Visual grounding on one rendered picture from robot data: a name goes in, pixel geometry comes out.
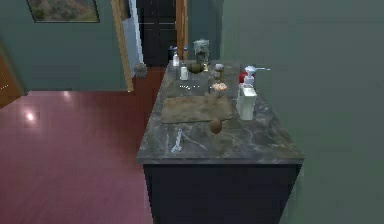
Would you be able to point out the white room door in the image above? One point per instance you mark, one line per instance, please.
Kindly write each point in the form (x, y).
(132, 36)

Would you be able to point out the brown wooden door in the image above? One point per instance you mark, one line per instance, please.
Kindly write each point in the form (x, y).
(7, 85)

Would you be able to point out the white soap dispenser bottle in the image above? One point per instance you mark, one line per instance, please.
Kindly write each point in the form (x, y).
(246, 103)

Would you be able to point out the white salt shaker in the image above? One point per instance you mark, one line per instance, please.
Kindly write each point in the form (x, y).
(184, 73)

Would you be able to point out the small clear bottle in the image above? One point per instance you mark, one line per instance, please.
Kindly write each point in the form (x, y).
(175, 60)

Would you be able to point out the dark cabinet with marble top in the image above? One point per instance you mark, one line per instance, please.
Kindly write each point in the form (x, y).
(220, 186)

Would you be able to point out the framed landscape picture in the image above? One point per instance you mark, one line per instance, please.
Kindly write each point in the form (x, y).
(63, 10)

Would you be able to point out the brown round potato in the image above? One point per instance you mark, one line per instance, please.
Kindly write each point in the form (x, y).
(216, 126)

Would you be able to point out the silver metal utensil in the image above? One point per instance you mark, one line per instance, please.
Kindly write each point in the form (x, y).
(177, 142)

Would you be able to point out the white spray bottle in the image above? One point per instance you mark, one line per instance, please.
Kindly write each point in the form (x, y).
(250, 70)

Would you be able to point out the olive green round bowl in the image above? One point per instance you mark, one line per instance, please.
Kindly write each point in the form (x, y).
(195, 68)

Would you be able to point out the small jar with pale lid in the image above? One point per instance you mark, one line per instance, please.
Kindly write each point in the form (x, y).
(218, 71)

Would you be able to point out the red apple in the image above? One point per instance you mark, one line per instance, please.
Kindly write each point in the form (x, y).
(241, 77)

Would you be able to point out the brown wooden cutting board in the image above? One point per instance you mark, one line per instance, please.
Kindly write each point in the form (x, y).
(195, 108)

